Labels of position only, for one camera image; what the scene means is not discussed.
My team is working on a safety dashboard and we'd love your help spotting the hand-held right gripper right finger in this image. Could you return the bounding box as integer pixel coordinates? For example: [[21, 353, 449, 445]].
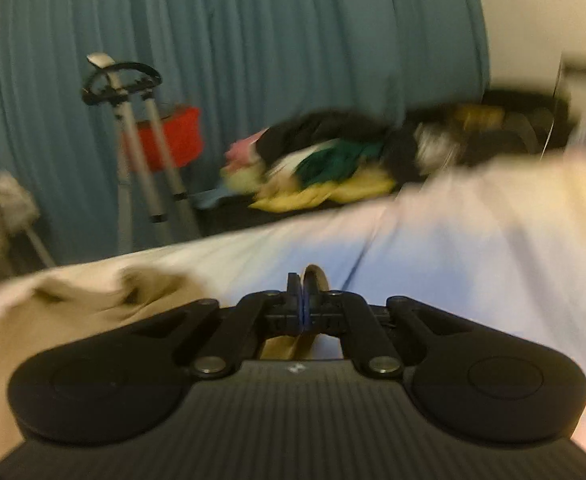
[[303, 279, 474, 379]]

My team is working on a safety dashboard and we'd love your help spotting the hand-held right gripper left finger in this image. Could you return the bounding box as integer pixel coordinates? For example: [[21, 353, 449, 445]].
[[133, 272, 304, 379]]

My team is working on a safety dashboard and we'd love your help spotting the yellow garment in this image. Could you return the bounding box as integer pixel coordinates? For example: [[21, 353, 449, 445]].
[[248, 167, 400, 214]]

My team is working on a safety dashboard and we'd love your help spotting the light blue cloth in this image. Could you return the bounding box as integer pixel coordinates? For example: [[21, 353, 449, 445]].
[[192, 187, 235, 210]]

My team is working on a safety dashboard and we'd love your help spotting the green garment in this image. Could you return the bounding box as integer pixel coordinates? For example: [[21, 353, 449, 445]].
[[293, 140, 387, 187]]

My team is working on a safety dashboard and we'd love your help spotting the pink garment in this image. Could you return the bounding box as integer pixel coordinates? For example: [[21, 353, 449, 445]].
[[222, 129, 270, 172]]

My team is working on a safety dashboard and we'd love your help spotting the black garment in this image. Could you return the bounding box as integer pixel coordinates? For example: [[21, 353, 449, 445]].
[[254, 109, 426, 185]]

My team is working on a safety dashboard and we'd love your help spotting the grey white garment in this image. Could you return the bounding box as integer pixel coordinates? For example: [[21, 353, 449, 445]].
[[413, 124, 466, 171]]

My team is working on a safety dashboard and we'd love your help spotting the red bucket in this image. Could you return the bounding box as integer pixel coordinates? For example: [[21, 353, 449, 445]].
[[132, 105, 207, 172]]

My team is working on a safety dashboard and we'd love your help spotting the beige cloth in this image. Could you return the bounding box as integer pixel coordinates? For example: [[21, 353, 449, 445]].
[[0, 262, 224, 463]]

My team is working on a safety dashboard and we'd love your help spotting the silver tripod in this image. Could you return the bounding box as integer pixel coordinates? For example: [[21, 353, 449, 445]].
[[81, 52, 203, 257]]

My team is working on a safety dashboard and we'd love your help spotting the dark bag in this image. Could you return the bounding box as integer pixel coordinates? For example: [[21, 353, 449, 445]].
[[450, 87, 580, 167]]

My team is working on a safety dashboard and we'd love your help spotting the blue curtain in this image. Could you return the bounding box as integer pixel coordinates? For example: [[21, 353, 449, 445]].
[[0, 0, 491, 267]]

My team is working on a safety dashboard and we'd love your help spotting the white rack with cloth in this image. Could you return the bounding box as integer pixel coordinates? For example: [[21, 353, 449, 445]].
[[0, 172, 58, 281]]

